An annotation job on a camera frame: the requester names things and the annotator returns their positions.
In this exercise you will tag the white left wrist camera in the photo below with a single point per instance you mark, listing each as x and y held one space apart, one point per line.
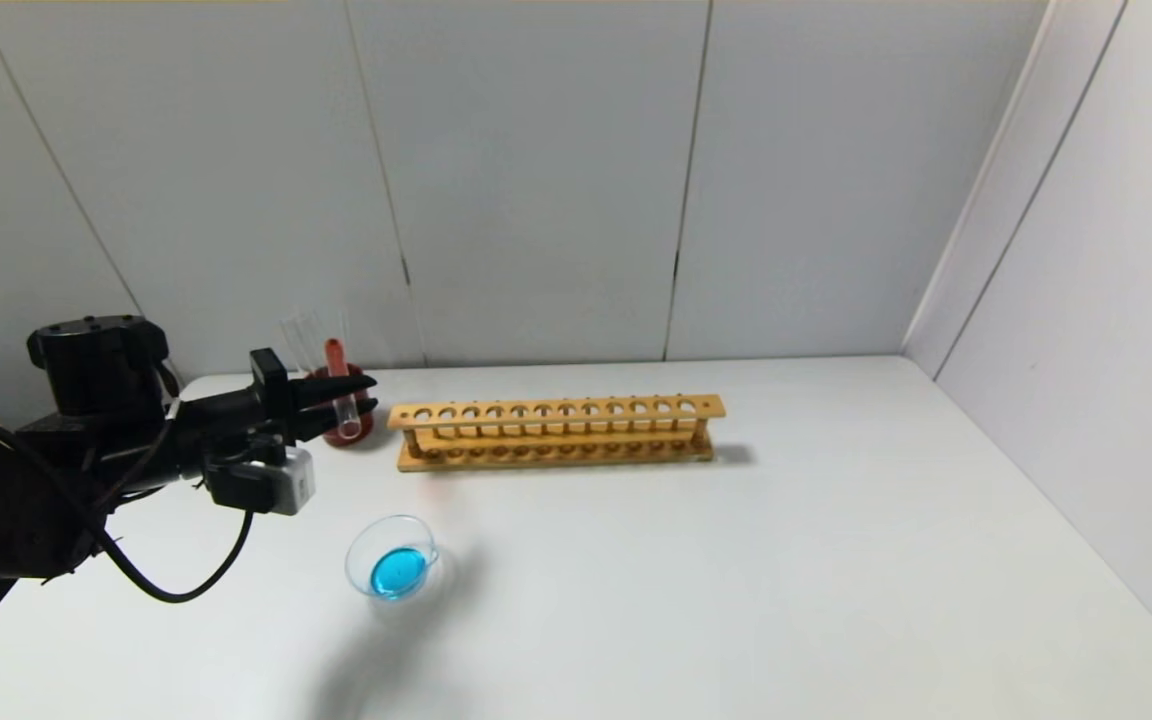
286 485

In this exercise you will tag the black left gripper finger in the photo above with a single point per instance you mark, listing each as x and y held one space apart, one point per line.
321 385
321 418

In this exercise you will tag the clear glass beaker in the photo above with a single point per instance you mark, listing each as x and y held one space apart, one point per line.
398 570

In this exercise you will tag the red plastic cup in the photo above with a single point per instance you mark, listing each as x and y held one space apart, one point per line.
366 415

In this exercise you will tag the test tube with red pigment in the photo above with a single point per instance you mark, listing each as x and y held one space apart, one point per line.
336 355

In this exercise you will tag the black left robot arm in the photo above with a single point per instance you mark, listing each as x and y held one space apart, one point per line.
66 460

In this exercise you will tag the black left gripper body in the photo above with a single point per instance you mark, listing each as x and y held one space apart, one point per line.
269 393

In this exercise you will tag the wooden test tube rack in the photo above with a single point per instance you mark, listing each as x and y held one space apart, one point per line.
556 410

